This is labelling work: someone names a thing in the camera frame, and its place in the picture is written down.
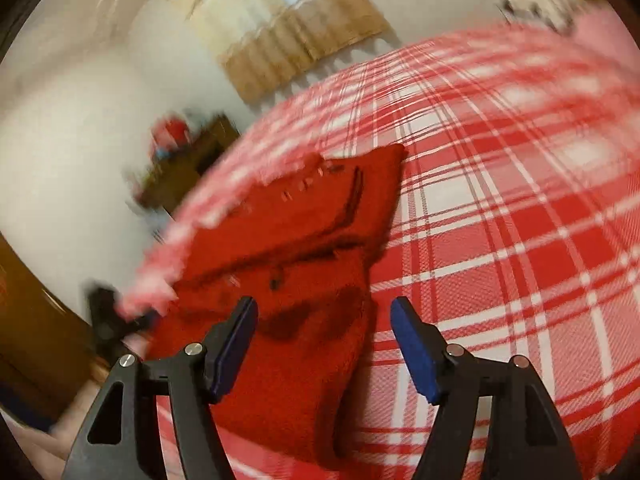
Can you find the dark wooden desk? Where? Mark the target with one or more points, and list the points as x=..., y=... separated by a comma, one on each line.
x=174, y=177

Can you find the red gift box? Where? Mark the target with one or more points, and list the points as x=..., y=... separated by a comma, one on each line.
x=168, y=135

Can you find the grey patterned pillow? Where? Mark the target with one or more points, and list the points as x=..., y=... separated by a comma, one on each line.
x=556, y=15

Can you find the red knitted sweater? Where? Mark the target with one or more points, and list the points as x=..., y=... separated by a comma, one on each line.
x=302, y=246

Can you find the brown wooden door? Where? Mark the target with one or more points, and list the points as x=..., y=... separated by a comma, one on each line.
x=46, y=349

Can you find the pink blanket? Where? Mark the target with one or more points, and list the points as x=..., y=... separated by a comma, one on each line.
x=600, y=29

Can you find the beige patterned curtain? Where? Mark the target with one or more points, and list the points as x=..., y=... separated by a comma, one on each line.
x=262, y=45

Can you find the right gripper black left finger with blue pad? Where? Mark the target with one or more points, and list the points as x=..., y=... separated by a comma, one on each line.
x=120, y=436

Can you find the red white plaid bedsheet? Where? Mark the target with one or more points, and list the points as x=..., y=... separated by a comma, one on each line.
x=516, y=231

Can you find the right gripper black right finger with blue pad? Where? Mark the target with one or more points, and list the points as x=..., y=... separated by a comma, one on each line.
x=526, y=436

